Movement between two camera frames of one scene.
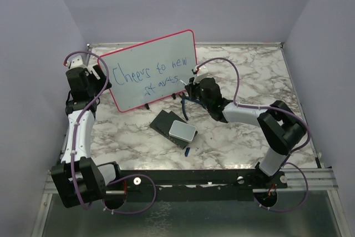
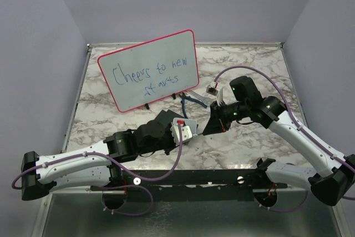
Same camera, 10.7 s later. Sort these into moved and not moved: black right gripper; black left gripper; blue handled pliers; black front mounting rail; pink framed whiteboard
Moved: black left gripper; black right gripper
Not moved: blue handled pliers; black front mounting rail; pink framed whiteboard
